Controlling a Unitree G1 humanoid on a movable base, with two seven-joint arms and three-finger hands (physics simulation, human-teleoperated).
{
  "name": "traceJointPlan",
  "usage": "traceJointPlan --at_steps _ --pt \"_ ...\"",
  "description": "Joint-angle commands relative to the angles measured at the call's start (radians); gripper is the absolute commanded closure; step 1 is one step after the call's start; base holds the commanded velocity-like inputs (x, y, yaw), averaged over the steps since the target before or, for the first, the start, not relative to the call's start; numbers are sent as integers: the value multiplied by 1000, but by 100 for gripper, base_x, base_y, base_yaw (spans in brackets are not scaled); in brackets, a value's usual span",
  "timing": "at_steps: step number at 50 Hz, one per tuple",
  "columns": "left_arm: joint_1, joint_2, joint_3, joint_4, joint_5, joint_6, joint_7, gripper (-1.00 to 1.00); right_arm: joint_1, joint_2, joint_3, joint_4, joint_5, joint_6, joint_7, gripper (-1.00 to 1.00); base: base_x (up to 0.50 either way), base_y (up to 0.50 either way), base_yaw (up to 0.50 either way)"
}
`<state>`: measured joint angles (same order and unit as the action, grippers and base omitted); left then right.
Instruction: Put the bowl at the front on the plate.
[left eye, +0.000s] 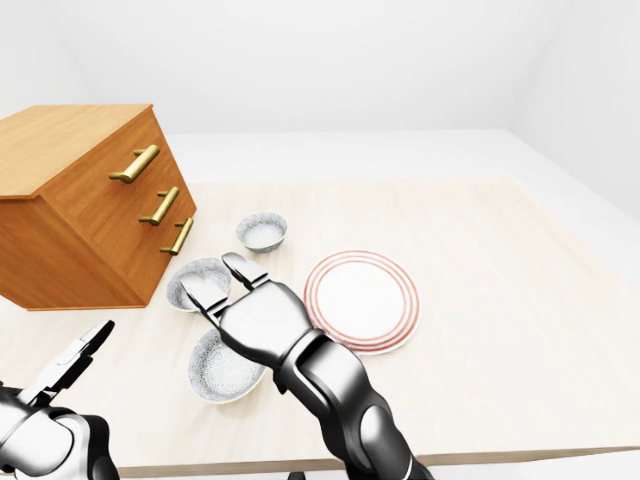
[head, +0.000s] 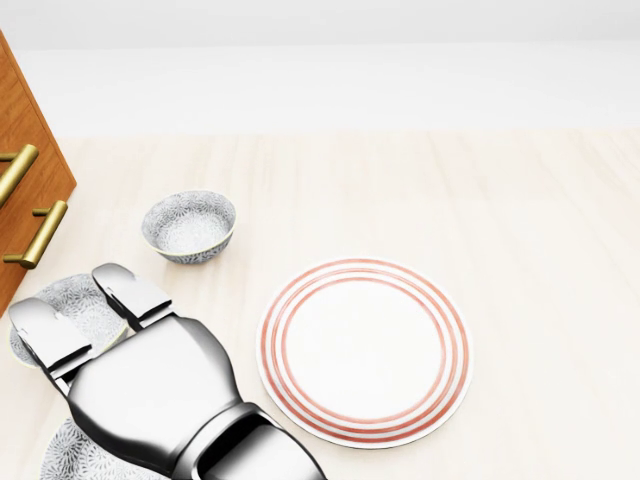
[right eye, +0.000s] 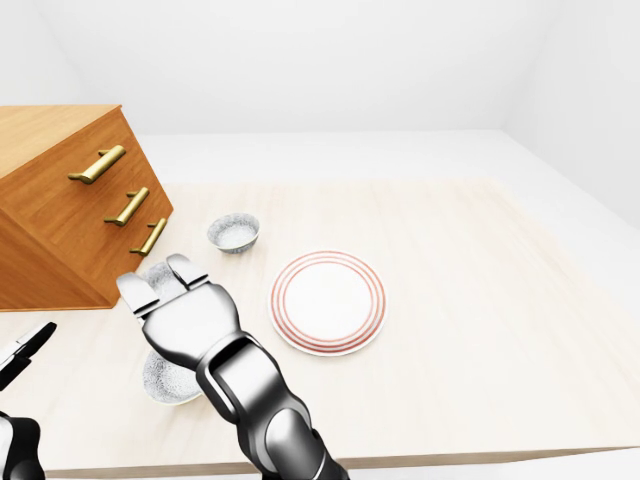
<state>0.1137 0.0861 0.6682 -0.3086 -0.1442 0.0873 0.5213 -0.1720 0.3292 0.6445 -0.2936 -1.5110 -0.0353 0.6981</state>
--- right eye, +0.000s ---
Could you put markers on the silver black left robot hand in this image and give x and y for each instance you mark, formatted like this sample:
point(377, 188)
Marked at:
point(31, 342)

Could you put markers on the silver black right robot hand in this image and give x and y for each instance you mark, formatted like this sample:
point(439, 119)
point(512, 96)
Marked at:
point(192, 320)

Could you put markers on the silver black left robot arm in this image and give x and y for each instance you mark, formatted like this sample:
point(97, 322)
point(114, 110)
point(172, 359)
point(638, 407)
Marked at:
point(20, 450)

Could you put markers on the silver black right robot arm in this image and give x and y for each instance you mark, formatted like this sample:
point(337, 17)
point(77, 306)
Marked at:
point(270, 415)

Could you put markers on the patterned grey bowl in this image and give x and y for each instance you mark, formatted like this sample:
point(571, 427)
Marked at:
point(161, 281)
point(162, 382)
point(233, 234)

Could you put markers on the white plate with red rings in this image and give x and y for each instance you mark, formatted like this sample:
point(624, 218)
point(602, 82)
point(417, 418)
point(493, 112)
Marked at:
point(327, 302)

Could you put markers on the wooden cabinet drawer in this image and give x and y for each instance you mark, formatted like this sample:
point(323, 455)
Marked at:
point(114, 266)
point(47, 187)
point(80, 222)

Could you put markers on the wooden cabinet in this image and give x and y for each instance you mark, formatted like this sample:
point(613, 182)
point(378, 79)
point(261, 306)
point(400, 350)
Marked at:
point(30, 135)

